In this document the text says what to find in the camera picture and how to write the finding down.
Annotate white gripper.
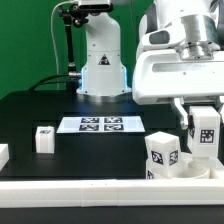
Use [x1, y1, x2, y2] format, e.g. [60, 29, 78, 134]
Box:
[132, 49, 224, 130]

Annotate paper sheet with tags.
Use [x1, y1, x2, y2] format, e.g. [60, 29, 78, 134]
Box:
[57, 116, 145, 134]

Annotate white front fence wall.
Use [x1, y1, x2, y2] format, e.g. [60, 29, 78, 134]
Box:
[0, 179, 224, 208]

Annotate white fence wall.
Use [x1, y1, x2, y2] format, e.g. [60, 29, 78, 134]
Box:
[0, 179, 224, 208]
[0, 144, 9, 171]

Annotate white camera on mount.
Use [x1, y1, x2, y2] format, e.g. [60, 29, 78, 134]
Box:
[78, 0, 113, 12]

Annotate black cables on table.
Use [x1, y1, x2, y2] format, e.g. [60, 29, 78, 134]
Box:
[28, 73, 82, 92]

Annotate white cable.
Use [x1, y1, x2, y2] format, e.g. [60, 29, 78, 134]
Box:
[50, 0, 76, 75]

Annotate white left fence wall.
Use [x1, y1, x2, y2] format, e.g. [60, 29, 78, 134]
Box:
[0, 144, 9, 171]

